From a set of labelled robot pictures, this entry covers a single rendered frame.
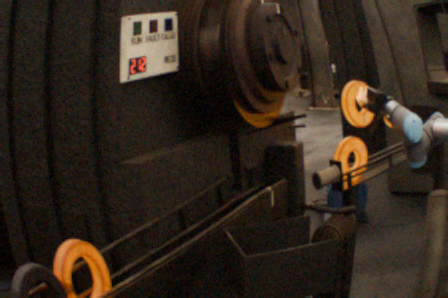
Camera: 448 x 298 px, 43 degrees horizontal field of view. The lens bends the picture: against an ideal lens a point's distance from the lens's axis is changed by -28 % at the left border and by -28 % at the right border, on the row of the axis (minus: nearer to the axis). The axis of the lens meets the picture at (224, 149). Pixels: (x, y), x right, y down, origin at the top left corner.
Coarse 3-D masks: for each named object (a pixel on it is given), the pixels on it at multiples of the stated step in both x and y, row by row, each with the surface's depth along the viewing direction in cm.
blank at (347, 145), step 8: (344, 144) 237; (352, 144) 239; (360, 144) 241; (336, 152) 238; (344, 152) 237; (360, 152) 241; (344, 160) 237; (360, 160) 242; (344, 168) 238; (352, 168) 242; (360, 176) 242
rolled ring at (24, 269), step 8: (32, 264) 114; (16, 272) 110; (24, 272) 109; (32, 272) 111; (40, 272) 114; (48, 272) 116; (16, 280) 108; (24, 280) 108; (32, 280) 111; (48, 280) 116; (56, 280) 118; (16, 288) 107; (24, 288) 108; (48, 288) 119; (56, 288) 118; (64, 288) 121; (16, 296) 106; (24, 296) 107; (56, 296) 119; (64, 296) 120
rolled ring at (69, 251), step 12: (72, 240) 129; (60, 252) 125; (72, 252) 126; (84, 252) 130; (96, 252) 134; (60, 264) 123; (72, 264) 125; (96, 264) 134; (60, 276) 122; (96, 276) 136; (108, 276) 137; (72, 288) 124; (96, 288) 135; (108, 288) 136
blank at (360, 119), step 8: (344, 88) 229; (352, 88) 228; (344, 96) 228; (352, 96) 228; (344, 104) 228; (352, 104) 228; (344, 112) 230; (352, 112) 229; (360, 112) 233; (368, 112) 233; (352, 120) 229; (360, 120) 231; (368, 120) 233
